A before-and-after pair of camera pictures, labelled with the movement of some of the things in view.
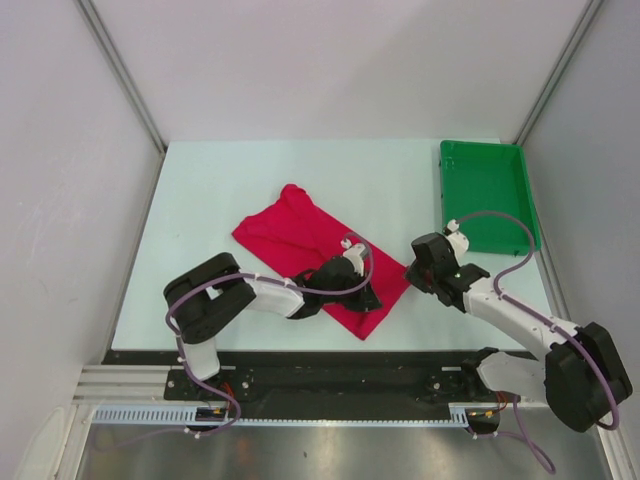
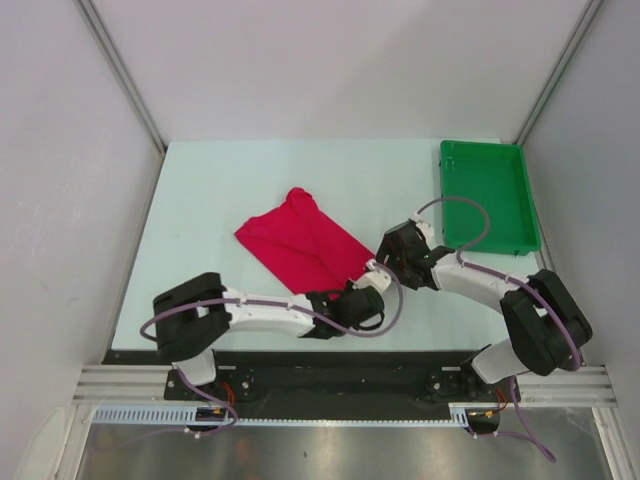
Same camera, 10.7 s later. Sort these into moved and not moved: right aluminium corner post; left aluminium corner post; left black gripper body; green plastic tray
Moved: left black gripper body
Not moved: left aluminium corner post; right aluminium corner post; green plastic tray
